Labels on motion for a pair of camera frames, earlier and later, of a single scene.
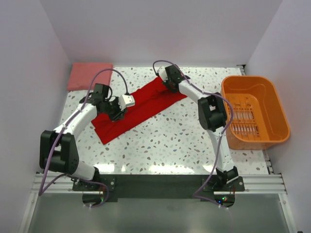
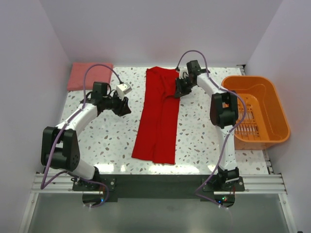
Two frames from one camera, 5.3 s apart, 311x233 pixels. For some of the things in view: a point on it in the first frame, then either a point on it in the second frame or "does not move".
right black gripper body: (170, 86) → (181, 85)
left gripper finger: (116, 118) → (122, 111)
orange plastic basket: (256, 118) does not move
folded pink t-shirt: (82, 74) does not move
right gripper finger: (166, 84) → (178, 93)
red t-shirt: (148, 100) → (158, 138)
